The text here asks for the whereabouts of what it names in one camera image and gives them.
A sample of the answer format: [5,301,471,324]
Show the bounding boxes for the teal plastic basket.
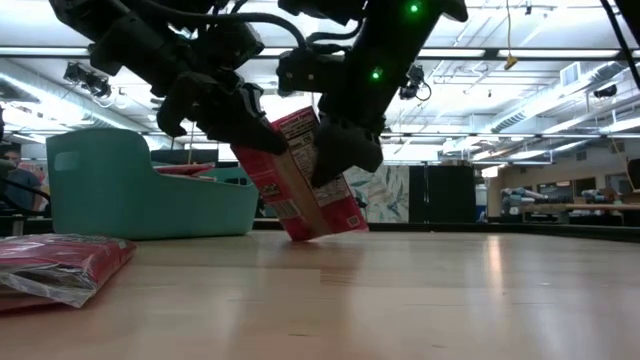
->
[45,127,260,241]
[199,166,260,188]

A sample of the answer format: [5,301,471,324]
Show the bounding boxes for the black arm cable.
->
[139,8,308,51]

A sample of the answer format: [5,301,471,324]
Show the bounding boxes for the long ceiling light strip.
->
[0,46,92,57]
[417,47,622,60]

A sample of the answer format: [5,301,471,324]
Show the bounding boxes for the wooden workbench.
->
[499,185,640,227]

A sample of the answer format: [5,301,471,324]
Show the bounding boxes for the red popcorn bag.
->
[153,163,217,177]
[0,233,138,309]
[230,105,370,243]

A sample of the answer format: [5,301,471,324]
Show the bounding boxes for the white air vent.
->
[558,61,582,88]

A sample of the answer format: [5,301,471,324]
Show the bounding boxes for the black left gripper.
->
[155,68,290,157]

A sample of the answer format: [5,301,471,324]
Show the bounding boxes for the black cabinet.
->
[408,163,478,225]

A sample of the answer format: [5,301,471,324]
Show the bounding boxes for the leaf pattern wall mural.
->
[343,164,410,224]

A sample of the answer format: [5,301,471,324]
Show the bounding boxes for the black screen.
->
[149,148,220,166]

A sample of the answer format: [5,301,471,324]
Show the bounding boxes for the black rig frame post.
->
[598,0,640,91]

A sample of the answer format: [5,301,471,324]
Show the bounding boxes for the black ceiling-hung camera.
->
[398,63,433,102]

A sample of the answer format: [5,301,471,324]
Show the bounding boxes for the yellow hanging plug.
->
[503,0,520,72]

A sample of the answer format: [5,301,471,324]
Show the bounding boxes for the person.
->
[0,148,45,214]

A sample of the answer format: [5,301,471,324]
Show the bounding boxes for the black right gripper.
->
[309,115,387,190]

